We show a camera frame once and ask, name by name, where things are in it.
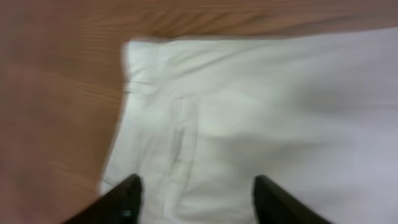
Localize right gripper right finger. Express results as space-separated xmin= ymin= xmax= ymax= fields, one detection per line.
xmin=253 ymin=175 xmax=331 ymax=224

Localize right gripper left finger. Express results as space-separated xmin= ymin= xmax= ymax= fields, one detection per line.
xmin=63 ymin=174 xmax=142 ymax=224

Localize beige shorts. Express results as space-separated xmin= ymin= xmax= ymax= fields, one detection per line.
xmin=100 ymin=28 xmax=397 ymax=223

